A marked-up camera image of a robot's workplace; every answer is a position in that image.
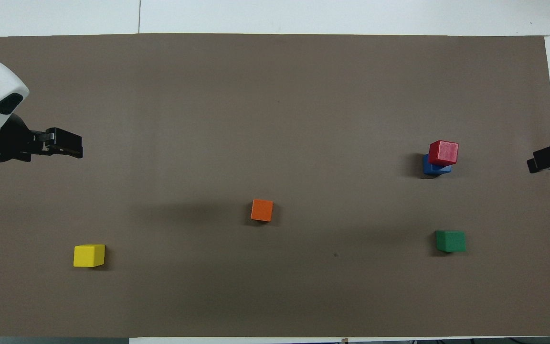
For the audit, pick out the orange wooden block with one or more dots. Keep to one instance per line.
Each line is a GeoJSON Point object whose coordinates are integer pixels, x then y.
{"type": "Point", "coordinates": [262, 210]}

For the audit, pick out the blue wooden block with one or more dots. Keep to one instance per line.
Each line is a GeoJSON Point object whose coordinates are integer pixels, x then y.
{"type": "Point", "coordinates": [430, 168]}

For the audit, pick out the yellow wooden block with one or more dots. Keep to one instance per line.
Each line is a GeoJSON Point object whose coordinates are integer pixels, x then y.
{"type": "Point", "coordinates": [89, 255]}

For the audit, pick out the red wooden block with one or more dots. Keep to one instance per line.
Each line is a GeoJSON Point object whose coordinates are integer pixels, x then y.
{"type": "Point", "coordinates": [444, 153]}

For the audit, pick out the green wooden block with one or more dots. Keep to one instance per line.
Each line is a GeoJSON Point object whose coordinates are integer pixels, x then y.
{"type": "Point", "coordinates": [450, 241]}

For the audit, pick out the brown paper table mat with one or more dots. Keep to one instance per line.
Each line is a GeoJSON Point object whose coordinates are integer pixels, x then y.
{"type": "Point", "coordinates": [275, 119]}

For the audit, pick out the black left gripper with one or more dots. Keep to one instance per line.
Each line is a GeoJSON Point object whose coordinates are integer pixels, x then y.
{"type": "Point", "coordinates": [12, 143]}

